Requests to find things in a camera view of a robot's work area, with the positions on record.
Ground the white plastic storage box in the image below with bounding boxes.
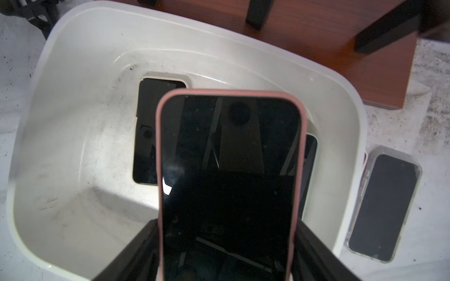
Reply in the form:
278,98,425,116
7,1,368,281

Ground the brown wooden tiered stand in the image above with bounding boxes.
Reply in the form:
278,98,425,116
108,0,450,110

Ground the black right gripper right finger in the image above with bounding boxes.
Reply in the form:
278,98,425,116
291,220,359,281

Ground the black phone grey case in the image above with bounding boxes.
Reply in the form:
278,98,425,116
346,146,422,263

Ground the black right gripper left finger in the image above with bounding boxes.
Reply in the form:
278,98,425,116
94,219,159,281

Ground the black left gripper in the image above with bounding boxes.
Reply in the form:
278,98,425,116
1,0,63,39

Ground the black phone pink case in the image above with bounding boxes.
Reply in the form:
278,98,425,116
156,89,307,281

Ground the black phone clear case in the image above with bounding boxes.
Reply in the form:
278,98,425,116
132,77,187,185

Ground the black bare phone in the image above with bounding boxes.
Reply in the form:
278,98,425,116
298,134,318,218

